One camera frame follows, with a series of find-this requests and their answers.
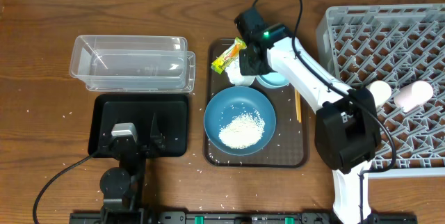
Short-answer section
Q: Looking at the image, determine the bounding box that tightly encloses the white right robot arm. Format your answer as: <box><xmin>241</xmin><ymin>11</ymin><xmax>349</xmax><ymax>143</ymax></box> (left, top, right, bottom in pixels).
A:
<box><xmin>236</xmin><ymin>22</ymin><xmax>381</xmax><ymax>223</ymax></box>

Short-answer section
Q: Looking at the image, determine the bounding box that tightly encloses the pink cup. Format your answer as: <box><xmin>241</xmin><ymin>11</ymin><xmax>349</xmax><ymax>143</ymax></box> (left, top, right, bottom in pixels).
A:
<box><xmin>394</xmin><ymin>81</ymin><xmax>433</xmax><ymax>112</ymax></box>

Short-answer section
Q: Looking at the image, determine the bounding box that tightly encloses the light blue small bowl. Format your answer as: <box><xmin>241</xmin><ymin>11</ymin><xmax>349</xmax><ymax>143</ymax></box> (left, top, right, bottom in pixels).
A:
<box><xmin>256</xmin><ymin>72</ymin><xmax>289</xmax><ymax>89</ymax></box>

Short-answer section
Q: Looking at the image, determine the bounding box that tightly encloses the clear plastic bin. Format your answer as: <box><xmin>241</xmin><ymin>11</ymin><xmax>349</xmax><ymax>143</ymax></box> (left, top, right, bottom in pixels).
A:
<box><xmin>70</xmin><ymin>35</ymin><xmax>196</xmax><ymax>93</ymax></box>

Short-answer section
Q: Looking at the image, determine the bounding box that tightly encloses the crumpled white tissue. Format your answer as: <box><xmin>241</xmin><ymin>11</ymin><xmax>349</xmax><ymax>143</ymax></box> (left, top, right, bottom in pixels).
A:
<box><xmin>225</xmin><ymin>58</ymin><xmax>256</xmax><ymax>86</ymax></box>

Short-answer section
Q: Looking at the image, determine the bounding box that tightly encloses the grey dishwasher rack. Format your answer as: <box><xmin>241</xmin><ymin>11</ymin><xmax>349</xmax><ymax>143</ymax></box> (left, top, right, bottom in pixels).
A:
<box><xmin>316</xmin><ymin>3</ymin><xmax>444</xmax><ymax>178</ymax></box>

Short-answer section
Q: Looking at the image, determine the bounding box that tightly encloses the yellow snack wrapper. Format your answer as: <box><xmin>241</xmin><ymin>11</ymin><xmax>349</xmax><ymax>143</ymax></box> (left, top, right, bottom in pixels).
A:
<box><xmin>211</xmin><ymin>38</ymin><xmax>247</xmax><ymax>74</ymax></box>

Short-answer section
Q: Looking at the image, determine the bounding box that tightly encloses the black plastic tray bin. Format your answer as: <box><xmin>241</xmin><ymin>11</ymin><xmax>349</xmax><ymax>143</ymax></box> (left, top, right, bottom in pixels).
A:
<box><xmin>88</xmin><ymin>94</ymin><xmax>189</xmax><ymax>157</ymax></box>

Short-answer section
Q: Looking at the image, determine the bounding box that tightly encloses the white rice pile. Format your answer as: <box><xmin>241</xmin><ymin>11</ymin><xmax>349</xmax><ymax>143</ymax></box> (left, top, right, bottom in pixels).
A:
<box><xmin>218</xmin><ymin>110</ymin><xmax>265</xmax><ymax>149</ymax></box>

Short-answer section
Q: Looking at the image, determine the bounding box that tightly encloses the large blue plate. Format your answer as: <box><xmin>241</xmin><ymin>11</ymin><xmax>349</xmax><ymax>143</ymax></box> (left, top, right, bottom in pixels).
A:
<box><xmin>204</xmin><ymin>86</ymin><xmax>276</xmax><ymax>156</ymax></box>

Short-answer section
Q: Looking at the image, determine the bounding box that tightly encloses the white cup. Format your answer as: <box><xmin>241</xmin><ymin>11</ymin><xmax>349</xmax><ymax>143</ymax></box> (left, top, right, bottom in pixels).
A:
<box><xmin>366</xmin><ymin>81</ymin><xmax>392</xmax><ymax>109</ymax></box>

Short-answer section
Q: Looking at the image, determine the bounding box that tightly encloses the brown serving tray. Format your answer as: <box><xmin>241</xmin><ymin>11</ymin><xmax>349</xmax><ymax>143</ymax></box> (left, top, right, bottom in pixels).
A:
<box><xmin>203</xmin><ymin>38</ymin><xmax>309</xmax><ymax>168</ymax></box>

